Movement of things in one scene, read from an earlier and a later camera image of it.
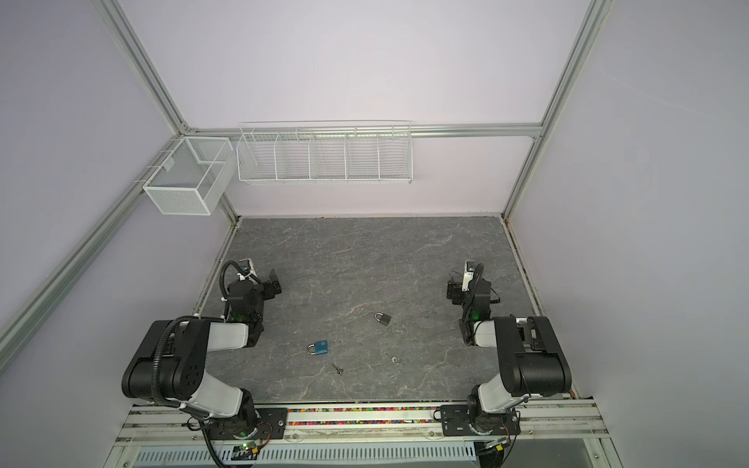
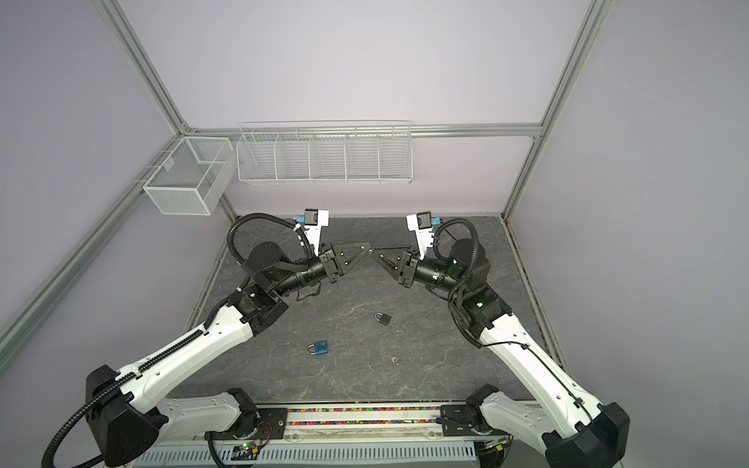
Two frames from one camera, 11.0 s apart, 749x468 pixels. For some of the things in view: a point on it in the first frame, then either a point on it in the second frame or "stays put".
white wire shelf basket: (326, 152) stays put
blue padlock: (320, 347) stays put
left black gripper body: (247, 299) -> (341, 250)
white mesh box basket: (193, 176) stays put
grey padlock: (382, 318) stays put
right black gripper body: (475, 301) -> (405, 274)
